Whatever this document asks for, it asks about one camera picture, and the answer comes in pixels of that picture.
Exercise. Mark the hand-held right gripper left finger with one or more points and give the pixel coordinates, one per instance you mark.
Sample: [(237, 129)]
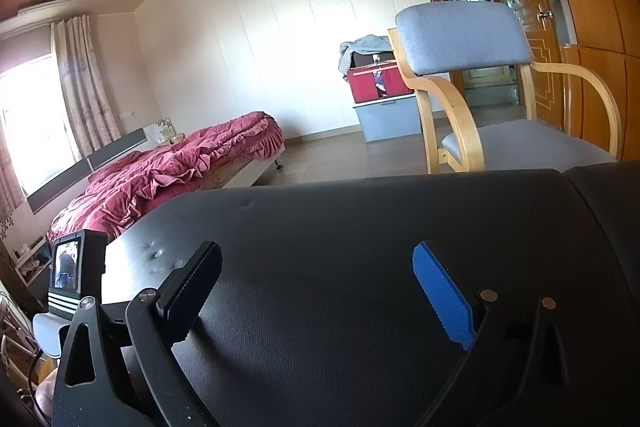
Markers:
[(195, 284)]

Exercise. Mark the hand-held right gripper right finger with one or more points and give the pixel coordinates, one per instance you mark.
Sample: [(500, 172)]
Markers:
[(445, 299)]

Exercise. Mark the low white shelf unit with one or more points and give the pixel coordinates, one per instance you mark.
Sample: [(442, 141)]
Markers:
[(27, 267)]

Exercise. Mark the grey headboard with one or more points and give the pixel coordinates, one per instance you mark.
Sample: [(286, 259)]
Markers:
[(110, 154)]

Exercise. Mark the red quilt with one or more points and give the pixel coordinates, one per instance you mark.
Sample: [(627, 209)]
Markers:
[(165, 172)]

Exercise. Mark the white bed base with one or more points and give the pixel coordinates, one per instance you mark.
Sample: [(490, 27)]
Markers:
[(250, 169)]

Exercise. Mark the black leather ottoman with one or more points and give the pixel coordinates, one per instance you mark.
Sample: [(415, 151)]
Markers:
[(325, 232)]

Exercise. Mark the window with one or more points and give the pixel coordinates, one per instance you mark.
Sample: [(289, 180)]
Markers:
[(30, 122)]

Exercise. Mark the white patterned box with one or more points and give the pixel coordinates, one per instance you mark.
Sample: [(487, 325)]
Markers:
[(165, 127)]

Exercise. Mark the patterned curtain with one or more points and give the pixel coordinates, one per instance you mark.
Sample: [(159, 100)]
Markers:
[(82, 87)]

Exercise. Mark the grey plastic storage bin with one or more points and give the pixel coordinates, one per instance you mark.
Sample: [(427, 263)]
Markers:
[(392, 119)]

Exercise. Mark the red storage box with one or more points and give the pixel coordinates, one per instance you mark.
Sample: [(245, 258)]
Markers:
[(367, 87)]

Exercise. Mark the grey wooden armchair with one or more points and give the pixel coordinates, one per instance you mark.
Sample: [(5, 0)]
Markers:
[(460, 39)]

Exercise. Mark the grey cloth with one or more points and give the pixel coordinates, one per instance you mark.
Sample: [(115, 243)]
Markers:
[(360, 44)]

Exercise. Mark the wooden wardrobe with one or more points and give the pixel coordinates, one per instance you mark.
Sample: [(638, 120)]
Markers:
[(600, 7)]

